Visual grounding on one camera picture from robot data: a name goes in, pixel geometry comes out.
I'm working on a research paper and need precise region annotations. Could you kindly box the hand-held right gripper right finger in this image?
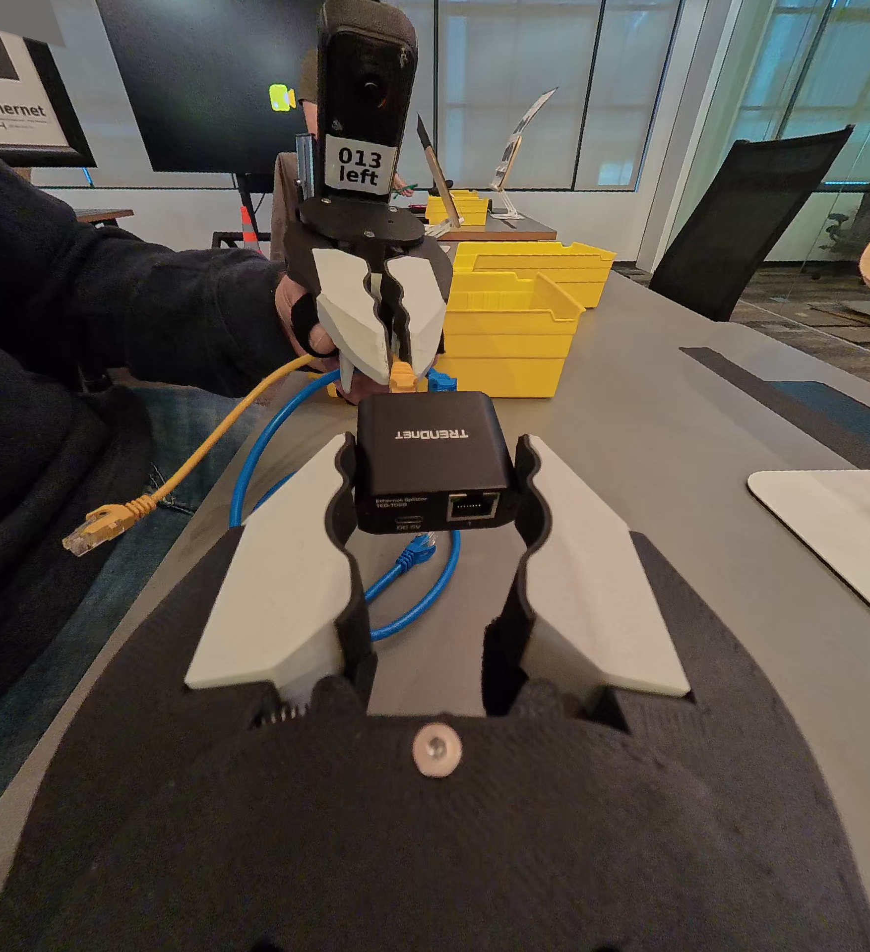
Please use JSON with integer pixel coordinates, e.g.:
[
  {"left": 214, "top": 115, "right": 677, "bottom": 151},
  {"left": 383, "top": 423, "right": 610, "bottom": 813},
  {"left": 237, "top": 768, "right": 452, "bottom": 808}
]
[{"left": 483, "top": 433, "right": 692, "bottom": 715}]

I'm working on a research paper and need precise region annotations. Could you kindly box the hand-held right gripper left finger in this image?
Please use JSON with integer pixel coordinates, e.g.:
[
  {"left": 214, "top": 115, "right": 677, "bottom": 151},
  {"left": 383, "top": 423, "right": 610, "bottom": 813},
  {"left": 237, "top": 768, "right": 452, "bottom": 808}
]
[{"left": 184, "top": 431, "right": 378, "bottom": 708}]

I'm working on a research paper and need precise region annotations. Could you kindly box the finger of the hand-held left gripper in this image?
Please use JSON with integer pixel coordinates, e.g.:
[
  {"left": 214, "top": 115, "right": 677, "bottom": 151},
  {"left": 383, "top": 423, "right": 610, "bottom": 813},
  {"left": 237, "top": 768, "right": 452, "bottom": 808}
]
[
  {"left": 312, "top": 247, "right": 393, "bottom": 388},
  {"left": 386, "top": 256, "right": 448, "bottom": 378}
]

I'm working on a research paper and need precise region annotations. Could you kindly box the yellow plastic bin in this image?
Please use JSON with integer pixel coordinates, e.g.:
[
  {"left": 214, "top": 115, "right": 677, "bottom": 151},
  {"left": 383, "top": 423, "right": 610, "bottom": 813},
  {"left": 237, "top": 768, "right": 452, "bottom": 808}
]
[
  {"left": 452, "top": 240, "right": 618, "bottom": 308},
  {"left": 441, "top": 271, "right": 586, "bottom": 400}
]

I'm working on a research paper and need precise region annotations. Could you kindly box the blue ethernet cable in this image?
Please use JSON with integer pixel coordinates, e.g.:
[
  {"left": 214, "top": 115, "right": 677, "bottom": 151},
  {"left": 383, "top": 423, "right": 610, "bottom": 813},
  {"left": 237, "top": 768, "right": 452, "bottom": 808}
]
[{"left": 228, "top": 366, "right": 463, "bottom": 643}]

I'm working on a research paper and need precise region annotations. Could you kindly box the black ethernet splitter box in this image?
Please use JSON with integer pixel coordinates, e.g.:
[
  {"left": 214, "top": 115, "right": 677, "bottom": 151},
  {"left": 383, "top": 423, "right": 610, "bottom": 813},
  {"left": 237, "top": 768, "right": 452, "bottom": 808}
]
[{"left": 355, "top": 392, "right": 514, "bottom": 534}]

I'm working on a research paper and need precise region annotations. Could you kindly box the yellow ethernet cable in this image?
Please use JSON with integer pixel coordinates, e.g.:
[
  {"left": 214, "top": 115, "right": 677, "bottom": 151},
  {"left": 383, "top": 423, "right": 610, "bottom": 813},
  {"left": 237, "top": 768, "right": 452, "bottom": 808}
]
[{"left": 62, "top": 353, "right": 415, "bottom": 559}]

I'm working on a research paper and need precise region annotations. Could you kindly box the person's left forearm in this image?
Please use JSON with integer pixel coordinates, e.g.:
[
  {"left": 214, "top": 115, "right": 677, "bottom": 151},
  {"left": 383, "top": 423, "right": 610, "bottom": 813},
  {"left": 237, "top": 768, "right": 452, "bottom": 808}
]
[{"left": 0, "top": 122, "right": 310, "bottom": 395}]

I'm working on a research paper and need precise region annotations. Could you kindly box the person's left hand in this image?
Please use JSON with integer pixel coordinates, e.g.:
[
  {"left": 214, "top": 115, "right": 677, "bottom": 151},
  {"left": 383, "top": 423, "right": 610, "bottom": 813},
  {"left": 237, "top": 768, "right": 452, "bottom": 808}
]
[{"left": 273, "top": 274, "right": 393, "bottom": 406}]

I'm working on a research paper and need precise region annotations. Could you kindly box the small yellow bin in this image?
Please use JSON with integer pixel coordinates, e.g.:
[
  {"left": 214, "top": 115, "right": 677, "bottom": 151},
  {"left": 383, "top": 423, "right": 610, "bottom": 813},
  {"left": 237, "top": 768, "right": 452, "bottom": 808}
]
[{"left": 425, "top": 189, "right": 490, "bottom": 226}]

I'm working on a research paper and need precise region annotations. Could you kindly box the tilted tablet sign holder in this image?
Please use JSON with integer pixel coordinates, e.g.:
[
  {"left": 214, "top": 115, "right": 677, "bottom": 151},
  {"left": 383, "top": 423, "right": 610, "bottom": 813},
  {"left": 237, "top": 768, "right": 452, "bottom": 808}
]
[{"left": 416, "top": 115, "right": 466, "bottom": 228}]

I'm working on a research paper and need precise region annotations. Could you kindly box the clear acrylic sign holder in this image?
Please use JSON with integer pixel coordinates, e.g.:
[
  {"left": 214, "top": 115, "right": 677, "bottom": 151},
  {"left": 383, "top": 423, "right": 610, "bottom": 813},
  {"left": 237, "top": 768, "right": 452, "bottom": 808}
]
[{"left": 491, "top": 88, "right": 559, "bottom": 217}]

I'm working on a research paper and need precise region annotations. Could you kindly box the person's leg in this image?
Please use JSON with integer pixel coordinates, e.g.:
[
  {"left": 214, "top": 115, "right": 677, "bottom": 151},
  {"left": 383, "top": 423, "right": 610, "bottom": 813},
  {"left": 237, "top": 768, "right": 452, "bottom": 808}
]
[{"left": 0, "top": 383, "right": 310, "bottom": 841}]

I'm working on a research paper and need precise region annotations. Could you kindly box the instruction sheet stand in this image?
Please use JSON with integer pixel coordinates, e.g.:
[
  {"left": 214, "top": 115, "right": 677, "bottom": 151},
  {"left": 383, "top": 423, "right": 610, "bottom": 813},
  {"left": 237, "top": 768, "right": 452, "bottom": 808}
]
[{"left": 747, "top": 469, "right": 870, "bottom": 642}]

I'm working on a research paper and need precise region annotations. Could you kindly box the black framed sign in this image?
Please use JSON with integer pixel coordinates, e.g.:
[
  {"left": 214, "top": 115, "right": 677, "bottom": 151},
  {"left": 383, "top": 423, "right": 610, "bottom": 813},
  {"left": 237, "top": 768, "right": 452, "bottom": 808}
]
[{"left": 0, "top": 18, "right": 97, "bottom": 168}]

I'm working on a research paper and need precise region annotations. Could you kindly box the black office chair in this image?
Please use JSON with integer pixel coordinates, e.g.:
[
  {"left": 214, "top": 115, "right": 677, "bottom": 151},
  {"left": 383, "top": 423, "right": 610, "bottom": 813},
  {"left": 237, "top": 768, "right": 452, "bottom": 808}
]
[{"left": 649, "top": 125, "right": 855, "bottom": 322}]

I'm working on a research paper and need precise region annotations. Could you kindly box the large black wall screen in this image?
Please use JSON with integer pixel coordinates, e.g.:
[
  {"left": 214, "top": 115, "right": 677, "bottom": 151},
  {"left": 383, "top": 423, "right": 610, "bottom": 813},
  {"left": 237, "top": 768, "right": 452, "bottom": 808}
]
[{"left": 96, "top": 0, "right": 324, "bottom": 174}]

